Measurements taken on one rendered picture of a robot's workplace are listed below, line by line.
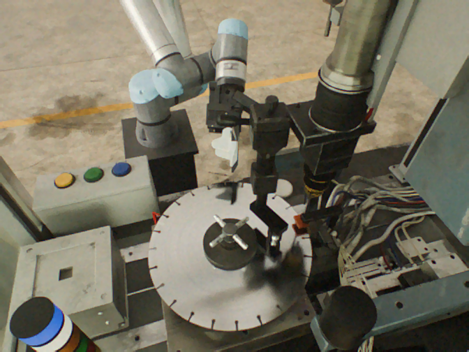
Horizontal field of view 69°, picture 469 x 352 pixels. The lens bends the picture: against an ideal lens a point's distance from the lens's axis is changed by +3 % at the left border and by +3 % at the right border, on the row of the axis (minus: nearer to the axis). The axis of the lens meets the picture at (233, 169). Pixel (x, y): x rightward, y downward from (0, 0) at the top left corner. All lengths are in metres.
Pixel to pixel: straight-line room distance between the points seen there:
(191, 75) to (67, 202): 0.44
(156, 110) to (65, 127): 1.62
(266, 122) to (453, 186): 0.24
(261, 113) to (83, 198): 0.56
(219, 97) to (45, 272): 0.53
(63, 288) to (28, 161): 1.79
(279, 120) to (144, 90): 0.66
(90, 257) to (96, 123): 1.90
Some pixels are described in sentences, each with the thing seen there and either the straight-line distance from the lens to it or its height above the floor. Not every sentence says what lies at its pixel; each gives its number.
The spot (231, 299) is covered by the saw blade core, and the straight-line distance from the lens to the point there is 0.65.
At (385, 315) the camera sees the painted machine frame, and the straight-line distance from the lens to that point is 0.58.
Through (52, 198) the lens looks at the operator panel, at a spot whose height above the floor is 0.90.
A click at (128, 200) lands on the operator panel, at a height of 0.85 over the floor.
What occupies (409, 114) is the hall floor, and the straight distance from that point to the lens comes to 2.83.
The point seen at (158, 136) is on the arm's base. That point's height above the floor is 0.79.
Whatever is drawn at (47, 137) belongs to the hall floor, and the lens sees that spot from 2.65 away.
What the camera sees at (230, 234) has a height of 1.00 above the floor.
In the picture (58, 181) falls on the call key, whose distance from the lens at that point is 0.96.
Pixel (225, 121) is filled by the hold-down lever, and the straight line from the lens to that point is 0.53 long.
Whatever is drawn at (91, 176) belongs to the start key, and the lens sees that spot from 0.93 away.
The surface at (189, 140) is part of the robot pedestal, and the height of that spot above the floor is 0.75.
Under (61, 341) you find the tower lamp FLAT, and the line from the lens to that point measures 0.51.
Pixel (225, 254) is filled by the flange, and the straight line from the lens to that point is 0.67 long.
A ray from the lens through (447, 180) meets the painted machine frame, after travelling 0.45.
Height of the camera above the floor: 1.55
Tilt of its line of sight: 47 degrees down
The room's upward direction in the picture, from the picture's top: straight up
